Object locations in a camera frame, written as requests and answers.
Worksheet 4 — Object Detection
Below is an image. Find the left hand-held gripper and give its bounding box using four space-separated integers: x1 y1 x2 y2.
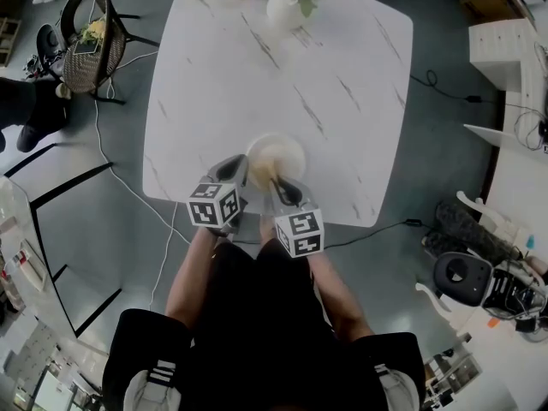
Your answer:
186 153 250 235

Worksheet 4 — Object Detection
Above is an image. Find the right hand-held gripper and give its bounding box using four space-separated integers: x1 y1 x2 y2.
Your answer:
267 177 325 259

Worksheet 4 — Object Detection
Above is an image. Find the beige cloth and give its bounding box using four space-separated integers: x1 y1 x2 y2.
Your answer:
250 152 283 188

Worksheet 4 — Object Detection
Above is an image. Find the white round bowl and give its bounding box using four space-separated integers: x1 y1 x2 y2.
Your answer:
246 133 308 190

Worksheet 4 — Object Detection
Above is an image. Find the person's left forearm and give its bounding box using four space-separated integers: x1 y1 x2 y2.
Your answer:
164 227 220 329

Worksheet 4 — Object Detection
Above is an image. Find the person's right forearm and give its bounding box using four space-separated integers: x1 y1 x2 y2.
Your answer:
306 250 374 343

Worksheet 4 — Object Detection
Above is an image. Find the person's black clothing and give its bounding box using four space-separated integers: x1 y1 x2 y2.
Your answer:
101 237 427 411

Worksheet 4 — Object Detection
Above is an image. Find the white ceramic vase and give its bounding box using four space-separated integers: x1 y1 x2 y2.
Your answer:
265 0 307 33

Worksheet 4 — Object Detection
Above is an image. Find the brown wicker chair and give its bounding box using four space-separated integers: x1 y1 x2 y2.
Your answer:
59 0 160 105

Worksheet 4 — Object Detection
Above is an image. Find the dark fuzzy cloth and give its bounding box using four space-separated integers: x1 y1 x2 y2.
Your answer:
421 201 523 267

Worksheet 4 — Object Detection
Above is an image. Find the white ornate chair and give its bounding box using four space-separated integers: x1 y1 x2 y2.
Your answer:
414 189 548 346

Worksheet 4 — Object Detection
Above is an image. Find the black tablet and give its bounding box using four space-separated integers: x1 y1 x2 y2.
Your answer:
71 39 100 56

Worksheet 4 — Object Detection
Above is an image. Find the yellow flower bouquet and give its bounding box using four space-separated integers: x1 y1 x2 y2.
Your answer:
79 17 107 45

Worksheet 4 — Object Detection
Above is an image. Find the grey round-faced device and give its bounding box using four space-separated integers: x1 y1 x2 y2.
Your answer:
432 252 496 308

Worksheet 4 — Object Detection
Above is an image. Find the white tray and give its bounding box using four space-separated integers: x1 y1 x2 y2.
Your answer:
19 237 48 293

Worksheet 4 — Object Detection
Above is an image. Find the white counter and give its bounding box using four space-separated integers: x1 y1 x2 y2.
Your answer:
0 176 48 316

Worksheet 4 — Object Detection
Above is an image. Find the grey round floor device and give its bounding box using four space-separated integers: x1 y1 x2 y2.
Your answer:
35 23 66 76

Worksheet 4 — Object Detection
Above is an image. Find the wooden shelf rack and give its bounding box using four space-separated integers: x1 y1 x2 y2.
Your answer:
0 15 22 68

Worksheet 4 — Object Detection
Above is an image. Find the white desk with drawers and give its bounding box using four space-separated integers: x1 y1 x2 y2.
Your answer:
462 17 548 153

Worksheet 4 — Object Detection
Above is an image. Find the brown cardboard box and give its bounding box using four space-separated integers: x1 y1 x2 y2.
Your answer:
460 0 536 27

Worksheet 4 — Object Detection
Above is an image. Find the black floor cable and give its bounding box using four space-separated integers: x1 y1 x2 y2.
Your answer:
408 69 483 104
320 217 425 247

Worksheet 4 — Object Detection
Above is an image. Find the white floor cable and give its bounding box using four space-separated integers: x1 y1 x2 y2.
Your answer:
92 49 192 312

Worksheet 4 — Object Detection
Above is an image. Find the black metal frame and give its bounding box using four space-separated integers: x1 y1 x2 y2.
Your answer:
3 143 123 338

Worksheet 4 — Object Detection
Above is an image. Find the white shoulder strap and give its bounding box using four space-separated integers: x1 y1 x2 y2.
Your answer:
374 362 420 411
122 359 182 411

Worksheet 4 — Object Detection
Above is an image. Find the black white strapped device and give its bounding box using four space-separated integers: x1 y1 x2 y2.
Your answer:
483 267 540 316

